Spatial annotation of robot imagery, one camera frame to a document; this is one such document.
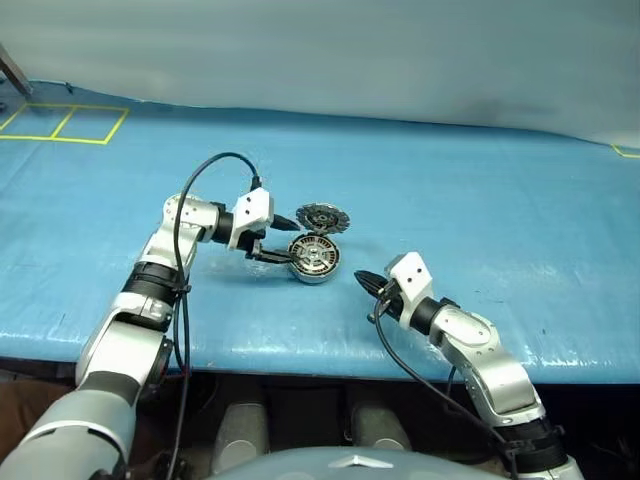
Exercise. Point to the blue plastic table cover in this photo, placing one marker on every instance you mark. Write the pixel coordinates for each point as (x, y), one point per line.
(450, 200)

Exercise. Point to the spoked silver motor cover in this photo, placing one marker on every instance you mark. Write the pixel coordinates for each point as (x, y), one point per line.
(315, 252)

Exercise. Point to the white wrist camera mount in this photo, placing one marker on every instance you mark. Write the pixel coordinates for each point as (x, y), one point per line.
(252, 212)
(412, 280)

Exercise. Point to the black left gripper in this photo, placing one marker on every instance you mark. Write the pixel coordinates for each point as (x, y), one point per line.
(254, 242)

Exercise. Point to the grey robot torso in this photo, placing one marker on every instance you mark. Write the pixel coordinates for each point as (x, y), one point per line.
(350, 465)

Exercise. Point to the yellow tape double square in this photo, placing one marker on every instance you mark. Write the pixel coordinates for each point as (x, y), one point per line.
(62, 122)

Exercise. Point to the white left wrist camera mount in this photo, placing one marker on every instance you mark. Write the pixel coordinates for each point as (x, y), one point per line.
(252, 212)

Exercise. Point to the finned round metal disc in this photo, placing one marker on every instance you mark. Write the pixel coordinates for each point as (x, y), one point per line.
(332, 215)

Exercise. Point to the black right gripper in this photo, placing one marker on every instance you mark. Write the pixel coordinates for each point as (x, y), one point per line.
(391, 300)

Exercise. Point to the grey rounded robot knee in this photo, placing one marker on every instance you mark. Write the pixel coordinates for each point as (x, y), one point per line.
(380, 427)
(241, 435)

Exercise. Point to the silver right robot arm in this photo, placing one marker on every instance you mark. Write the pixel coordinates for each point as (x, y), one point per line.
(480, 345)

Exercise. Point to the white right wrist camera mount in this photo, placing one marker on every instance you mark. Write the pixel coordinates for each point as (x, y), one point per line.
(412, 280)

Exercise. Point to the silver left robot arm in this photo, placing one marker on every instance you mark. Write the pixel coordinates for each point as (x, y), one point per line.
(160, 250)

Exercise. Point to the slanted metal post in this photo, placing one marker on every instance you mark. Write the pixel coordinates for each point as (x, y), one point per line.
(15, 75)

